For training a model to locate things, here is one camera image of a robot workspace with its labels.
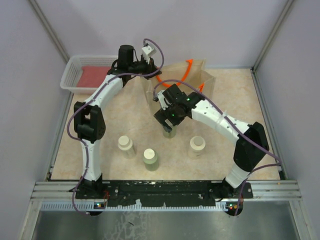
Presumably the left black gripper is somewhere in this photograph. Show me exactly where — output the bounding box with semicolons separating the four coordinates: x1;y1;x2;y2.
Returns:
129;55;162;81

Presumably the green bottle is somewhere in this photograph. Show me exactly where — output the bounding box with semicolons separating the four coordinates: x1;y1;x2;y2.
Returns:
142;148;159;172
162;126;177;139

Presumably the white bottle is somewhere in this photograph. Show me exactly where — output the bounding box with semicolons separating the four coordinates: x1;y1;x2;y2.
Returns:
188;136;206;159
117;135;136;159

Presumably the canvas bag with orange handles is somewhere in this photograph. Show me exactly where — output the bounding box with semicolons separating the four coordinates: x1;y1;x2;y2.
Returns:
139;58;216;118

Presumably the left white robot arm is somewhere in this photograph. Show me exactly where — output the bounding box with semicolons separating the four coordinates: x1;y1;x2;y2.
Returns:
69;42;161;199

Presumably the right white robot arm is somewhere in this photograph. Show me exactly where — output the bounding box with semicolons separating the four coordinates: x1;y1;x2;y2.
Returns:
153;84;269;199

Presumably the red folded cloth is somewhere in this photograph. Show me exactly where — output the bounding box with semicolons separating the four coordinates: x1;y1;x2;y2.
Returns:
76;66;111;88

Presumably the white plastic basket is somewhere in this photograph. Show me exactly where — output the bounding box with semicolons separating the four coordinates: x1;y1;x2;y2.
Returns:
60;55;118;95

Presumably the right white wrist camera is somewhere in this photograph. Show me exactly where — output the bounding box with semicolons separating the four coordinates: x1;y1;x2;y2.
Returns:
153;90;171;110

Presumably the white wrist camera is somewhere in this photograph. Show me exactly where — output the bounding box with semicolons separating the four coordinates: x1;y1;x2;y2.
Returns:
153;90;171;110
141;43;157;64

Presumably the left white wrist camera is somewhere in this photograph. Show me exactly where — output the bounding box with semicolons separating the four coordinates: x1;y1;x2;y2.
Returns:
141;43;157;64

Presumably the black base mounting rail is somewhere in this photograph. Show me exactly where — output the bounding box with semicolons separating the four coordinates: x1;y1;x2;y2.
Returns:
75;179;253;207

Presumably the white slotted cable duct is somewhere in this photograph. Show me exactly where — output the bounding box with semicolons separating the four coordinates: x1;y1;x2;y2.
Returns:
39;201;245;212

